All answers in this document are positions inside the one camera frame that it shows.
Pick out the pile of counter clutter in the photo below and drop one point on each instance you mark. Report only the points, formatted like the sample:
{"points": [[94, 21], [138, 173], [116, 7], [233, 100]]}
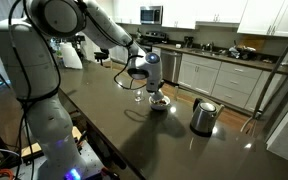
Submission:
{"points": [[242, 51]]}

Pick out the black kitchen stove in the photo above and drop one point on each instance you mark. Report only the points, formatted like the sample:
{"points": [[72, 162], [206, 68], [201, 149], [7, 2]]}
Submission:
{"points": [[155, 36]]}

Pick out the white base cabinet doors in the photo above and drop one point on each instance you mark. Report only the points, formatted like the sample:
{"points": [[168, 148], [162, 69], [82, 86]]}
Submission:
{"points": [[264, 90]]}

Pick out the white drawer cabinet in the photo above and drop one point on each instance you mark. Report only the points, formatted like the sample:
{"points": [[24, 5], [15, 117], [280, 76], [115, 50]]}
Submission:
{"points": [[235, 83]]}

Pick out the clear glass tumbler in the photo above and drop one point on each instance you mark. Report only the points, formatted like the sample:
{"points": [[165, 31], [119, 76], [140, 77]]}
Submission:
{"points": [[138, 96]]}

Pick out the white double door cabinet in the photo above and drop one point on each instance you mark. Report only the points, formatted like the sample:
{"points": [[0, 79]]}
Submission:
{"points": [[197, 75]]}

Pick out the white upper kitchen cabinets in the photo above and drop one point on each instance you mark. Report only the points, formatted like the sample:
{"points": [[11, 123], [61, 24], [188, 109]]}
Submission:
{"points": [[267, 16]]}

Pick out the white bowl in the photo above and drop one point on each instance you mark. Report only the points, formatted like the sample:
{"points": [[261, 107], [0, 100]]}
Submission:
{"points": [[159, 106]]}

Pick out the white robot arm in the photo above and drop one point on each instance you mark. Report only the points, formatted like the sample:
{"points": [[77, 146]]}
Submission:
{"points": [[34, 60]]}

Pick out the stainless steel electric kettle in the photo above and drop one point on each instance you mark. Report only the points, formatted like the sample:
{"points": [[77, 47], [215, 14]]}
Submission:
{"points": [[202, 116]]}

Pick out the white base cabinet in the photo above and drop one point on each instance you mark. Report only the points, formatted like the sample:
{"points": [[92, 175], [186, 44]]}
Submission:
{"points": [[117, 55]]}

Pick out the small white container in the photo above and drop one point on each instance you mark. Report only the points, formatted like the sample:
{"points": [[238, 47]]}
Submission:
{"points": [[178, 45]]}

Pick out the brown mixed nuts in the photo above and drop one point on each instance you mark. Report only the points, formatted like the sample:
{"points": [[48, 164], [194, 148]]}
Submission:
{"points": [[163, 101]]}

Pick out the black coffee maker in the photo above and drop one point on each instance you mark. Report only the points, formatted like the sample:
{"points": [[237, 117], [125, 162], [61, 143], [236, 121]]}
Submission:
{"points": [[188, 41]]}

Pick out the white upper cabinet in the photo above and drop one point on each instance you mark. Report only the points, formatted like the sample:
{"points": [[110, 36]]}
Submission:
{"points": [[180, 13], [217, 10]]}

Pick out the dark kitchen countertop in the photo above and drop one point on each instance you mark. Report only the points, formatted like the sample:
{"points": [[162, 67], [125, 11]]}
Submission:
{"points": [[217, 57]]}

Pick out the white perforated mounting plate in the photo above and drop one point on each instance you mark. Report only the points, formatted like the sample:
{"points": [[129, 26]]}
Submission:
{"points": [[90, 160]]}

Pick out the stainless steel dishwasher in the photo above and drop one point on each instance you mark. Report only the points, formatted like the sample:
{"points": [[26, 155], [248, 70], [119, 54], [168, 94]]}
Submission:
{"points": [[170, 66]]}

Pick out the wooden cutting board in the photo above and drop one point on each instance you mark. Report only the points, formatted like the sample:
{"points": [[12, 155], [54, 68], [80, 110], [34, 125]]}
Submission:
{"points": [[254, 41]]}

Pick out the dark glass bottle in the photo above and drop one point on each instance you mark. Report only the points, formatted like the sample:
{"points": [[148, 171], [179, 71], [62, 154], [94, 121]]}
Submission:
{"points": [[138, 33]]}

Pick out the stainless steel microwave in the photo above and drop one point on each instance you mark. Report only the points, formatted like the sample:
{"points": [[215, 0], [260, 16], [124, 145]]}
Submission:
{"points": [[150, 15]]}

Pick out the light wooden base board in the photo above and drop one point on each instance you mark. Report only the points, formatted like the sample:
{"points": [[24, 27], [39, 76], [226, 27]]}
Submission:
{"points": [[30, 150]]}

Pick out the metal sink faucet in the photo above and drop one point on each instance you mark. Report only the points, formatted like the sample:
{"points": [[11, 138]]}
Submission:
{"points": [[210, 46]]}

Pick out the white tall bin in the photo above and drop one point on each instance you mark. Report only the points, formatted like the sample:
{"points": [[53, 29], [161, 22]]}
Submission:
{"points": [[70, 56]]}

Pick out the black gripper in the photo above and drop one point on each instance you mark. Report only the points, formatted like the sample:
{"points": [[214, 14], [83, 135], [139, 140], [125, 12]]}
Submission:
{"points": [[161, 85]]}

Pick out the black office chair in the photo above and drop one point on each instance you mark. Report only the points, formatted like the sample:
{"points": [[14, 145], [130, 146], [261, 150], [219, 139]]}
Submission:
{"points": [[101, 55]]}

